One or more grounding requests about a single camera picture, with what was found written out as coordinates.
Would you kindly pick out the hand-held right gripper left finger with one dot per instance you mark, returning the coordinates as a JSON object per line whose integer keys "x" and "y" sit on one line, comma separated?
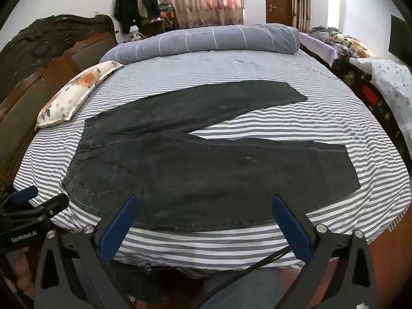
{"x": 118, "y": 230}

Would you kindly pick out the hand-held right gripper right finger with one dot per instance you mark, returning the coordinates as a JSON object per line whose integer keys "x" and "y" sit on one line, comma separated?
{"x": 291, "y": 228}

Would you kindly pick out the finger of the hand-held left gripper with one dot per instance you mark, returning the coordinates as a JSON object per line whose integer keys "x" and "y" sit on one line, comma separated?
{"x": 53, "y": 207}
{"x": 26, "y": 194}

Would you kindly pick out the dark grey denim pants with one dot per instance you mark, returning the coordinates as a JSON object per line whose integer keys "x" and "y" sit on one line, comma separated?
{"x": 193, "y": 180}

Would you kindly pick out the person's left hand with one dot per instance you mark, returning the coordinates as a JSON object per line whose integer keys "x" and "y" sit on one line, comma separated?
{"x": 22, "y": 273}

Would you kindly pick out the bed with striped sheet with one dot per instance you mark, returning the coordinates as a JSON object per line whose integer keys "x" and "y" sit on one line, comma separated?
{"x": 289, "y": 125}

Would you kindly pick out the carved wooden headboard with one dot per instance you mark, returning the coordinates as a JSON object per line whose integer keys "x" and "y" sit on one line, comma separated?
{"x": 41, "y": 90}

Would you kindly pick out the floral pillow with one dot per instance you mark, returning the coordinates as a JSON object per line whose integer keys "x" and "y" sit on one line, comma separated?
{"x": 74, "y": 87}

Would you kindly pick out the white polka-dot blanket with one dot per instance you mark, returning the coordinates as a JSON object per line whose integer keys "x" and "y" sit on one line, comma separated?
{"x": 392, "y": 80}

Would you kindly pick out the purple sheet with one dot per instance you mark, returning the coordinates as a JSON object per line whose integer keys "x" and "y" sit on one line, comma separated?
{"x": 317, "y": 46}

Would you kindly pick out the small white lamp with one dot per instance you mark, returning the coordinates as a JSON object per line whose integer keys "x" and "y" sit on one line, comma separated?
{"x": 133, "y": 32}

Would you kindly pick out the floral blanket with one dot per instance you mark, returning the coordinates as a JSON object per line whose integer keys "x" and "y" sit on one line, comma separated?
{"x": 352, "y": 43}

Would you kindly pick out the rolled grey-blue checked duvet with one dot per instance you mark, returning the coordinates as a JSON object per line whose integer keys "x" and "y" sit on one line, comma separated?
{"x": 209, "y": 38}

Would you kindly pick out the black hanging jacket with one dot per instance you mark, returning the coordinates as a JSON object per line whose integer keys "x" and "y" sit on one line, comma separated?
{"x": 125, "y": 6}

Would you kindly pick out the black flat screen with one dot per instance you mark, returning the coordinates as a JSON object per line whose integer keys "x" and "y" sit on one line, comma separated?
{"x": 400, "y": 38}

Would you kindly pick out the grey hanging jacket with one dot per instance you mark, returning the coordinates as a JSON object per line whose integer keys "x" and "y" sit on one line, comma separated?
{"x": 148, "y": 0}

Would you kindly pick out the narrow patterned curtain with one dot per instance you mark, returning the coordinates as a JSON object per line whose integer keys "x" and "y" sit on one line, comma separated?
{"x": 301, "y": 0}

